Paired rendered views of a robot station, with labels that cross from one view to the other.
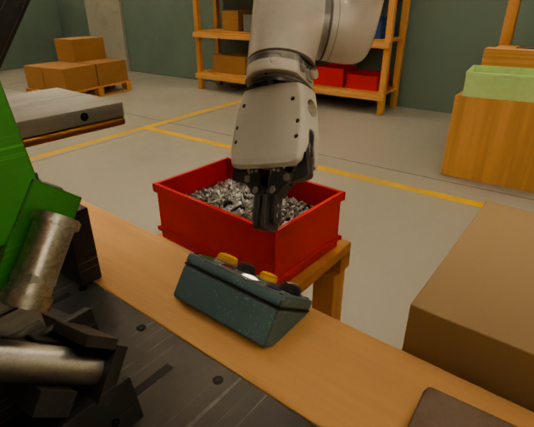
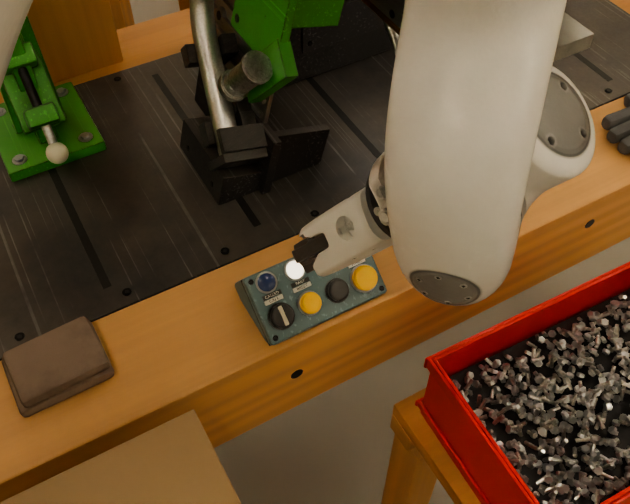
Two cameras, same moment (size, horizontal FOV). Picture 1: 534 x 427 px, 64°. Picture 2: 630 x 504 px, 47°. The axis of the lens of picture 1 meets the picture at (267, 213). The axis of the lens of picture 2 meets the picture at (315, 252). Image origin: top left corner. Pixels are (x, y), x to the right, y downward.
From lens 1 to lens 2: 83 cm
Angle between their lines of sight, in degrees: 83
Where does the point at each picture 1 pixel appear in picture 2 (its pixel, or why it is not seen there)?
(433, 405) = (90, 350)
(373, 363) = (174, 364)
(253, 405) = (188, 265)
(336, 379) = (176, 328)
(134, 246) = not seen: hidden behind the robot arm
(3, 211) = (264, 39)
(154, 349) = (282, 218)
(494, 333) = (110, 456)
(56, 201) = (277, 62)
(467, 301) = (162, 469)
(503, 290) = not seen: outside the picture
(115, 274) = not seen: hidden behind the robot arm
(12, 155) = (279, 16)
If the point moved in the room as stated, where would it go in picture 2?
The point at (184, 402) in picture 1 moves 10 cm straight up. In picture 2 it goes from (216, 227) to (206, 170)
